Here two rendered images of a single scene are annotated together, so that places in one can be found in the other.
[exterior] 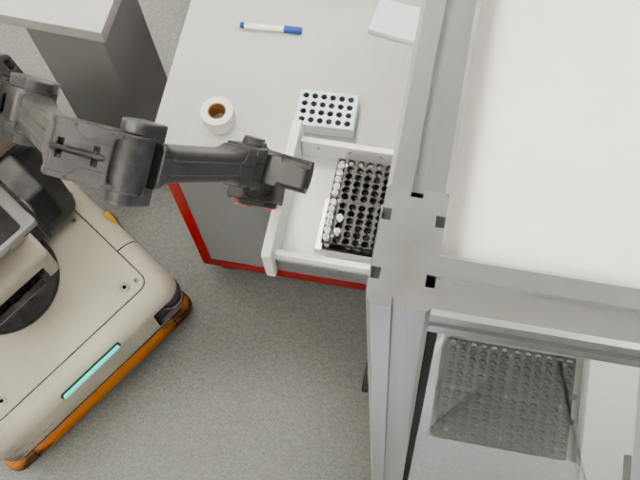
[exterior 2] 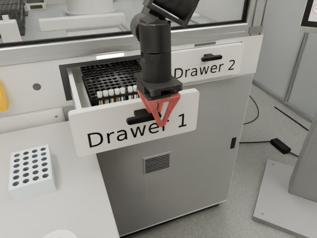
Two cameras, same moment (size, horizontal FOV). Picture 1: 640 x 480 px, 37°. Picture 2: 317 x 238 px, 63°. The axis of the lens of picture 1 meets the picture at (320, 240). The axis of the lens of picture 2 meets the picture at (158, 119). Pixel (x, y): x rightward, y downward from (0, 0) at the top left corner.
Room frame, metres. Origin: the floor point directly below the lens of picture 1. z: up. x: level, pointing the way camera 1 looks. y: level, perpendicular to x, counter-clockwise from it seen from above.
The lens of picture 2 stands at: (1.07, 0.46, 1.20)
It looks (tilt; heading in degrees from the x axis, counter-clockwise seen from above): 33 degrees down; 230
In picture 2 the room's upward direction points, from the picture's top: straight up
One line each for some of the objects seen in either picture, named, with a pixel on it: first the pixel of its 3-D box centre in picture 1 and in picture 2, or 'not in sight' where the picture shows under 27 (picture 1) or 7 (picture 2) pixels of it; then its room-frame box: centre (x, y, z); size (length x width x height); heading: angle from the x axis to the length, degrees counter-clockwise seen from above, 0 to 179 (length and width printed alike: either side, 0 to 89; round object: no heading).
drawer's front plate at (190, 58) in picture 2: not in sight; (204, 63); (0.41, -0.09, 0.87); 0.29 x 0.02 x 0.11; 161
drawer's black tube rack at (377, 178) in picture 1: (388, 214); (118, 86); (0.73, -0.13, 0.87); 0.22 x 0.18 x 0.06; 71
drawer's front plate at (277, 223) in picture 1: (284, 197); (138, 121); (0.79, 0.06, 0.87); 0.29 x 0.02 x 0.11; 161
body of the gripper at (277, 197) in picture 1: (256, 178); (156, 68); (0.77, 0.10, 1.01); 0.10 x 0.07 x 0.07; 73
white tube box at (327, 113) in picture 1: (327, 113); (32, 171); (1.02, -0.05, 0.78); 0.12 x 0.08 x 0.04; 73
